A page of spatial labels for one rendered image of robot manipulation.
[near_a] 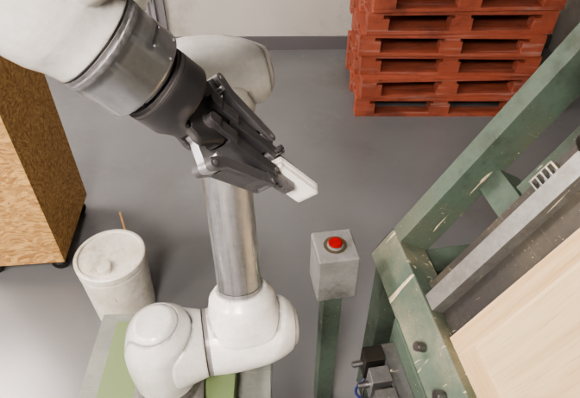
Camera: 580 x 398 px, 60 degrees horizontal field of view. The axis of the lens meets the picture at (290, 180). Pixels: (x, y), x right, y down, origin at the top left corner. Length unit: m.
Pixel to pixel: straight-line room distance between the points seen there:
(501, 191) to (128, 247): 1.56
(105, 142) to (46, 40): 3.23
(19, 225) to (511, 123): 2.11
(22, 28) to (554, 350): 1.10
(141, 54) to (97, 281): 1.86
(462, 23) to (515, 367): 2.61
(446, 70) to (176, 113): 3.29
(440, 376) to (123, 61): 1.12
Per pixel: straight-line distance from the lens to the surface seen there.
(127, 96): 0.44
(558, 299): 1.23
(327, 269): 1.46
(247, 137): 0.54
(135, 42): 0.43
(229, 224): 1.04
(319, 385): 2.08
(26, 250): 2.75
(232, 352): 1.18
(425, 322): 1.41
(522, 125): 1.41
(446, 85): 3.71
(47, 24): 0.41
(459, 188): 1.47
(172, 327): 1.15
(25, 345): 2.64
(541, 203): 1.27
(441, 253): 1.70
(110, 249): 2.35
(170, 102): 0.45
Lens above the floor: 2.02
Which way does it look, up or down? 41 degrees down
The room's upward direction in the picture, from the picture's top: straight up
